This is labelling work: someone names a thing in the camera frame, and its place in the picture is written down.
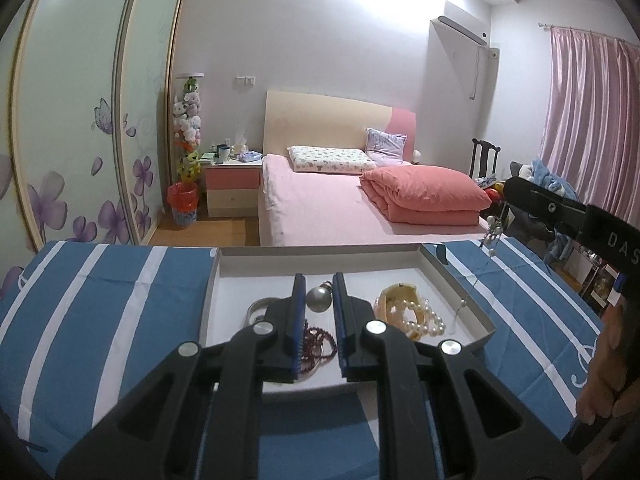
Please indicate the pink curtain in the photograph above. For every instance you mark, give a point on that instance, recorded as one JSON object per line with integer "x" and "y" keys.
{"x": 590, "y": 120}

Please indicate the wall switch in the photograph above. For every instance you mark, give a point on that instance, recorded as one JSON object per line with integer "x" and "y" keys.
{"x": 245, "y": 80}

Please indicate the person's right hand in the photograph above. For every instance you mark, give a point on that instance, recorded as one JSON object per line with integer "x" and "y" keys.
{"x": 602, "y": 375}

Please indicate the red lined trash bin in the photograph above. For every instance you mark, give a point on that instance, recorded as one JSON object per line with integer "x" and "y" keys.
{"x": 182, "y": 205}

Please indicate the curtain rod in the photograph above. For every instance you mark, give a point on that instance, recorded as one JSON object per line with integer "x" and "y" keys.
{"x": 590, "y": 32}

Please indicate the wardrobe with flower doors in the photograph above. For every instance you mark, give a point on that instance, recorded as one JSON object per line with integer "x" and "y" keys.
{"x": 65, "y": 135}

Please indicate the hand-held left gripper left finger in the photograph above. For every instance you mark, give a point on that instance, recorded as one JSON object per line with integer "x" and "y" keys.
{"x": 280, "y": 340}

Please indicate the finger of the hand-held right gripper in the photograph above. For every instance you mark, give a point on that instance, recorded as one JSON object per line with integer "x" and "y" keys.
{"x": 540, "y": 202}

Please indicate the silver round pendant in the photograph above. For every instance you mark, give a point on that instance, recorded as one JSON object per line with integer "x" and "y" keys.
{"x": 318, "y": 301}

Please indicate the white patterned pillow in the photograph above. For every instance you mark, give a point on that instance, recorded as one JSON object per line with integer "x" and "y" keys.
{"x": 325, "y": 159}

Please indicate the white air conditioner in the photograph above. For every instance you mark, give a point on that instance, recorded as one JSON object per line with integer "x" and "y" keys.
{"x": 460, "y": 30}

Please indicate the clear tube of plush toys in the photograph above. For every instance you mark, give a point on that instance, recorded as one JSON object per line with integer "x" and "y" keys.
{"x": 187, "y": 120}

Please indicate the dark mug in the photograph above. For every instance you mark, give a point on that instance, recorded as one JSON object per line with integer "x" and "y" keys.
{"x": 223, "y": 154}

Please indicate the thin silver bangle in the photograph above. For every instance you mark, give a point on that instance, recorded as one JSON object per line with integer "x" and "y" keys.
{"x": 255, "y": 305}

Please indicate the bed with pink sheet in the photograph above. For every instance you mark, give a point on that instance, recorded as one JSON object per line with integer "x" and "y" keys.
{"x": 310, "y": 205}

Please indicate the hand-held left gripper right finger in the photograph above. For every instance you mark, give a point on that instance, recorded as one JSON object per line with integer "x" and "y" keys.
{"x": 355, "y": 340}

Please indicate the pink and cream nightstand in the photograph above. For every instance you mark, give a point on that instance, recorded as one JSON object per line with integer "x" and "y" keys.
{"x": 232, "y": 190}

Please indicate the dark wooden chair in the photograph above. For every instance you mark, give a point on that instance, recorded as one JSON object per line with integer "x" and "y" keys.
{"x": 484, "y": 157}

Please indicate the folded blue cloth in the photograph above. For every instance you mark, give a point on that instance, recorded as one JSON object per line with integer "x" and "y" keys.
{"x": 250, "y": 156}

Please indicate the folded pink quilt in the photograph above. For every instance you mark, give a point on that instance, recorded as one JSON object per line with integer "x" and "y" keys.
{"x": 425, "y": 192}

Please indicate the grey cardboard tray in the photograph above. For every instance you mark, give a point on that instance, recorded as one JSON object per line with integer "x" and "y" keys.
{"x": 235, "y": 290}

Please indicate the colourful toys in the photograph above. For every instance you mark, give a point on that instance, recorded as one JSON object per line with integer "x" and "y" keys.
{"x": 492, "y": 191}

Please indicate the lavender pillow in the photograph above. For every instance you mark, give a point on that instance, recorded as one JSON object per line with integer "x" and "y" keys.
{"x": 385, "y": 147}

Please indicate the blue white striped cloth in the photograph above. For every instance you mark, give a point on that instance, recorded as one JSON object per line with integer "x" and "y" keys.
{"x": 100, "y": 310}

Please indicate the cream and pink headboard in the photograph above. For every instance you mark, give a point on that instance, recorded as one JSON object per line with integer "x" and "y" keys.
{"x": 325, "y": 120}

